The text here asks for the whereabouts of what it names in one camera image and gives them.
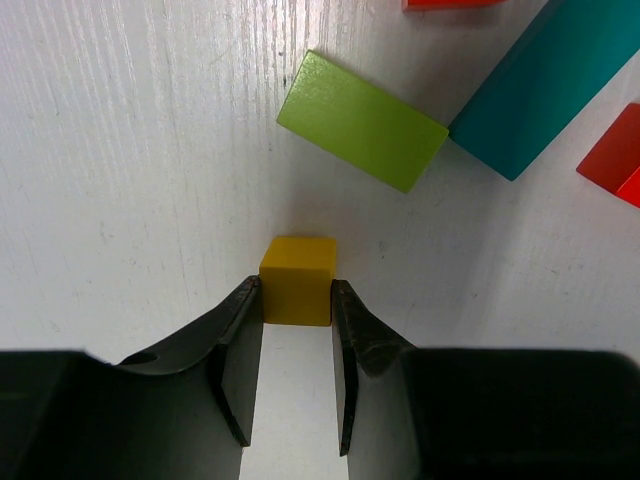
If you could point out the long red wood block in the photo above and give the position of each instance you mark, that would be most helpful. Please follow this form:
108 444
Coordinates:
433 5

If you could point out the long green wood block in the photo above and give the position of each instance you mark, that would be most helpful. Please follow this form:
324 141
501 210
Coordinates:
360 123

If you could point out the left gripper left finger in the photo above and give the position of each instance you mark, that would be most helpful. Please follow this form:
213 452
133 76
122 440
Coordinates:
182 408

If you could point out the teal long wood block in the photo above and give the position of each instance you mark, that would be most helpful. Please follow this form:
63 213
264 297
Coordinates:
566 55

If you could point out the yellow wood cube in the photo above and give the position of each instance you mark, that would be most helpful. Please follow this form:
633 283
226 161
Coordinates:
296 274

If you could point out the short red wood block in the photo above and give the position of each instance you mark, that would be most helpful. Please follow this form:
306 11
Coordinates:
613 162

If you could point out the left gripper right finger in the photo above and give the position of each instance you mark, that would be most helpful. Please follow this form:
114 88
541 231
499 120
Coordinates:
406 412

